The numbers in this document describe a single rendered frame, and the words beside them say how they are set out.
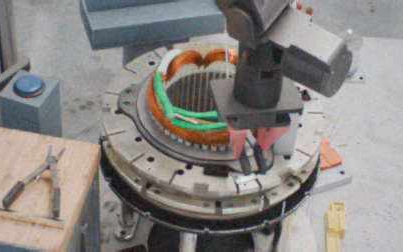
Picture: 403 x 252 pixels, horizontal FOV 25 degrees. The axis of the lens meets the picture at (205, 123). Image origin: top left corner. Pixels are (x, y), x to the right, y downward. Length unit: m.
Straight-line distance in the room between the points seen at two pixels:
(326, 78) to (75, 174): 0.43
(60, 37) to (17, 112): 1.83
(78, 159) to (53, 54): 1.92
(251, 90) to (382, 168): 0.72
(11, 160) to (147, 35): 0.38
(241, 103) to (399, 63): 0.95
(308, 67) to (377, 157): 0.78
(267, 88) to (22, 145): 0.41
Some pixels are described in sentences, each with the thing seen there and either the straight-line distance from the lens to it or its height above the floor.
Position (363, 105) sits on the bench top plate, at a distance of 1.83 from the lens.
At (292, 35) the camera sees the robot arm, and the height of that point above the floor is 1.38.
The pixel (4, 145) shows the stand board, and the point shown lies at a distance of 1.28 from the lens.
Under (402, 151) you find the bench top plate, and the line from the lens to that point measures 1.75.
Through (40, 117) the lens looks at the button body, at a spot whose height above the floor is 1.01.
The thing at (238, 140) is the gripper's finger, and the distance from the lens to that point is 1.07.
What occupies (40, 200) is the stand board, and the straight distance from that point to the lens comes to 1.21.
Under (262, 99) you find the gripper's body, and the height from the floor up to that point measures 1.28.
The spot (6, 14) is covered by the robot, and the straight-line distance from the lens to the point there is 1.57.
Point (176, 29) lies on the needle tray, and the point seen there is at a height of 1.04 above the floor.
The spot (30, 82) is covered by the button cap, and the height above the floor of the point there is 1.04.
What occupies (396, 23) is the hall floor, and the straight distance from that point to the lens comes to 3.47.
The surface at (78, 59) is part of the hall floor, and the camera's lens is 3.13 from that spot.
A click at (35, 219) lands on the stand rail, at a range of 1.17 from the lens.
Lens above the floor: 1.95
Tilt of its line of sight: 42 degrees down
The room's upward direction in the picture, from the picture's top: 5 degrees clockwise
